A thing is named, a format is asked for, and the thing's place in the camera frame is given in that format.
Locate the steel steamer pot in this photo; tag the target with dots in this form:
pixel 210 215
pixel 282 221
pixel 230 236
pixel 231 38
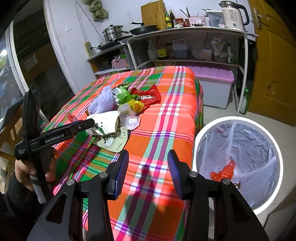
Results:
pixel 112 32

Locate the green snack packet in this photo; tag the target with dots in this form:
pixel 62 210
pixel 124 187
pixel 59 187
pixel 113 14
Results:
pixel 121 94

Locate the white electric kettle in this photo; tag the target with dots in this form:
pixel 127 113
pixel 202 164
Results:
pixel 232 15

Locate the white trash bin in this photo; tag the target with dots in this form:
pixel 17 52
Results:
pixel 257 156

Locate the white kitchen shelf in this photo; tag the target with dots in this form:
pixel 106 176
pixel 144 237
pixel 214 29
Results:
pixel 190 46

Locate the pink basket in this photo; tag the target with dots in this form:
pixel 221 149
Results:
pixel 118 63

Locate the person left hand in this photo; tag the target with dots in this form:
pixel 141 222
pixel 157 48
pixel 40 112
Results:
pixel 23 171

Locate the red snack packet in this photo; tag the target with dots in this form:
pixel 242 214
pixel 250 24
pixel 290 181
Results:
pixel 147 97

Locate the dark sauce bottle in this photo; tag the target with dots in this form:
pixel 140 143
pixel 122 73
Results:
pixel 172 18

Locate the plaid tablecloth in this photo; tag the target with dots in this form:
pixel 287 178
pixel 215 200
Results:
pixel 148 207

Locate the red plastic bag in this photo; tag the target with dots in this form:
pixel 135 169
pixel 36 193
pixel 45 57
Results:
pixel 227 172

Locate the purple lid storage box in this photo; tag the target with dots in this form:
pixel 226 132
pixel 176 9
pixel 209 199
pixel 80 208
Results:
pixel 216 84

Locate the wooden cutting board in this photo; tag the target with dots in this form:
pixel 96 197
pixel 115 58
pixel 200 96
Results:
pixel 154 14

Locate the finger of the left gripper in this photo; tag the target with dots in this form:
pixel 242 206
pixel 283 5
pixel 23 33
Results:
pixel 81 126

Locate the pink utensil box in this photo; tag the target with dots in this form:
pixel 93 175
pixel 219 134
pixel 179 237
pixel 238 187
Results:
pixel 197 21

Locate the wooden door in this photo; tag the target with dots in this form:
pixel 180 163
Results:
pixel 273 93

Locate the yellow green candy wrapper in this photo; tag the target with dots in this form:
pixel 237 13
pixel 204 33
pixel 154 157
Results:
pixel 136 105

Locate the white foam fruit net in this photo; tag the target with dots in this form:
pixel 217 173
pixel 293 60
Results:
pixel 103 103

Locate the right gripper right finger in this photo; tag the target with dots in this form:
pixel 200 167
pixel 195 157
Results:
pixel 233 217

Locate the green oil bottle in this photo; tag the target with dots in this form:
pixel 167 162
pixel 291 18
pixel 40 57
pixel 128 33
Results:
pixel 168 21

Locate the green bottle on floor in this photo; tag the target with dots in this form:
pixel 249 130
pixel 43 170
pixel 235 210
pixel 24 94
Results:
pixel 245 102

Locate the white paper bag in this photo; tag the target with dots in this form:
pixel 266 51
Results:
pixel 107 123

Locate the green hanging cloth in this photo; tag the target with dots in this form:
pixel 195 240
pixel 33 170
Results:
pixel 96 8

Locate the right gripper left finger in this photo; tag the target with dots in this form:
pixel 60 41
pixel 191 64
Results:
pixel 62 217

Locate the black frying pan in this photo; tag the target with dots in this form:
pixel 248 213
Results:
pixel 142 29

